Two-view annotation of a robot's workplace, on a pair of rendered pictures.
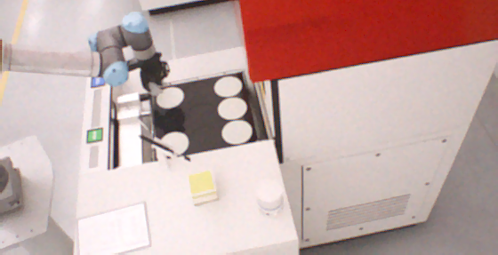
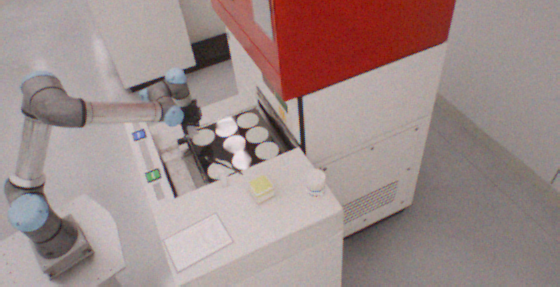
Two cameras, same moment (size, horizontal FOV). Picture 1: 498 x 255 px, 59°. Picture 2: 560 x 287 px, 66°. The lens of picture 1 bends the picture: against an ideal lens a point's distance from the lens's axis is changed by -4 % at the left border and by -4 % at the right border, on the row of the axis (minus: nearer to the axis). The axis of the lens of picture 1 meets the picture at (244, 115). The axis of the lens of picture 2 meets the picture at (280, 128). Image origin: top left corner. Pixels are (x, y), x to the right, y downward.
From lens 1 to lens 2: 0.46 m
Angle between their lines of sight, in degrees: 14
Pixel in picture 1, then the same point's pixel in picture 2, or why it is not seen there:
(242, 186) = (288, 183)
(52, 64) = (125, 113)
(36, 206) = (107, 250)
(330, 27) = (335, 50)
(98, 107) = (146, 154)
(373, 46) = (364, 60)
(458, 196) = (429, 182)
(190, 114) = (225, 145)
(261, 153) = (294, 158)
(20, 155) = (76, 213)
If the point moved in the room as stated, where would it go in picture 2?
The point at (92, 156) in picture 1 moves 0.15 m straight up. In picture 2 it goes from (157, 191) to (145, 166)
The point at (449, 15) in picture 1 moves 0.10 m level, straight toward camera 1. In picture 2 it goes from (410, 30) to (411, 45)
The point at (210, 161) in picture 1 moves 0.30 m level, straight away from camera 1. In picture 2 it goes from (257, 172) to (223, 128)
